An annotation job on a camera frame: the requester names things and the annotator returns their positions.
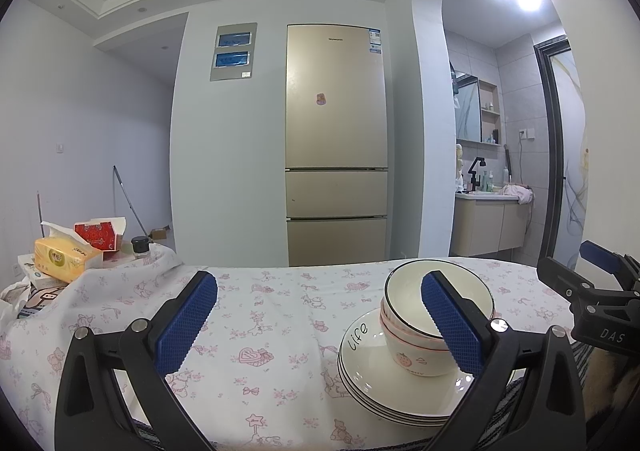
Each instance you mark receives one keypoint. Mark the pink printed tablecloth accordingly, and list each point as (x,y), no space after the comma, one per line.
(280,331)

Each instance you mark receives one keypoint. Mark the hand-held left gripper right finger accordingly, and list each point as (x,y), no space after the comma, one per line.
(452,321)

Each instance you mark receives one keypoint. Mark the white tissue box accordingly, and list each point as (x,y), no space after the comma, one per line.
(30,271)

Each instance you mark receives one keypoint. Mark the pink towel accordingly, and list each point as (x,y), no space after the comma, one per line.
(517,193)

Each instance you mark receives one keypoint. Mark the beige refrigerator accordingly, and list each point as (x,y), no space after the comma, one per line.
(335,131)

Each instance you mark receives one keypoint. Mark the pink fridge sticker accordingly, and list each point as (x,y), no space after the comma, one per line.
(321,99)

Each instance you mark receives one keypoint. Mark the white bowl with black rim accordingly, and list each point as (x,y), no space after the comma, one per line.
(405,296)

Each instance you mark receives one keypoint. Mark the yellow tissue pack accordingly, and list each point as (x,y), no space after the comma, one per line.
(62,258)

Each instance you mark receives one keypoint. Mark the thin dark rod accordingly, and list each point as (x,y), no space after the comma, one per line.
(39,211)

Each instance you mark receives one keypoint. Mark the mirror cabinet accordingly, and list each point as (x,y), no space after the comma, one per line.
(467,111)

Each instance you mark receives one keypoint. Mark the small cardboard box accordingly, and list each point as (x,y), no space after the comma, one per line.
(160,233)

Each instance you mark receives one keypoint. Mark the bathroom wall socket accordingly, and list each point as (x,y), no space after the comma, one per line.
(527,133)

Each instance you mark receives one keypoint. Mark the grey wall panel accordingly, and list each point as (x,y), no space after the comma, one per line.
(232,68)

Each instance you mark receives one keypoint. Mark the fridge energy label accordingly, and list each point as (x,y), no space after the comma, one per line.
(375,41)

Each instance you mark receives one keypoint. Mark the pale figurine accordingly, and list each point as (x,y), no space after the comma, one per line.
(458,166)

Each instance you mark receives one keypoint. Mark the black faucet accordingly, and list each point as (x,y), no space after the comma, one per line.
(472,173)

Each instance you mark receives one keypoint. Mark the green bottle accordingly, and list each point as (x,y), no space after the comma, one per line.
(487,181)

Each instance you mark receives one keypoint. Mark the beige vanity cabinet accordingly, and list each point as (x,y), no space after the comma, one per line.
(485,226)

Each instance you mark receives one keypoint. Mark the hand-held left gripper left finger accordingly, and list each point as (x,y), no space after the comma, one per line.
(187,321)

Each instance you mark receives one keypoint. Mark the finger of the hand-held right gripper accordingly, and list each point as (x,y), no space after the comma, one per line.
(562,276)
(600,255)

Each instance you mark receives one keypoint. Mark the red box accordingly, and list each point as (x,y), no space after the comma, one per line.
(100,233)

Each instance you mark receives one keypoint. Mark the marbled sliding door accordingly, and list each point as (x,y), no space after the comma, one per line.
(567,156)

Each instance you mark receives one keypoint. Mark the jar with black lid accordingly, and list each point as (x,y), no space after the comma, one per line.
(141,248)

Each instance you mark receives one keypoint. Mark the cartoon printed bag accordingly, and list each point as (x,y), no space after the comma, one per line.
(42,300)

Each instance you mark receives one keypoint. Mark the metal mop pole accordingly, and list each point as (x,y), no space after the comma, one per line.
(127,198)

